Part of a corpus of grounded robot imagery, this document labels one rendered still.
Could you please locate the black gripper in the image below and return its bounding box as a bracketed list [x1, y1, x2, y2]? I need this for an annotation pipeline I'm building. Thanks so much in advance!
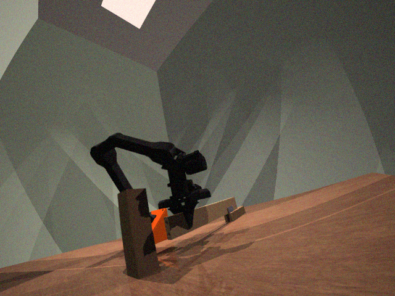
[158, 177, 211, 228]

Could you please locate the long brown wooden rail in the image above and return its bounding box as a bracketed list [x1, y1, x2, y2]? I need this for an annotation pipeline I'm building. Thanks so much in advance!
[164, 197, 237, 240]

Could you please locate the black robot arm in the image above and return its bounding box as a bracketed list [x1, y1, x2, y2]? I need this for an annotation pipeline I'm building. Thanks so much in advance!
[90, 133, 207, 192]

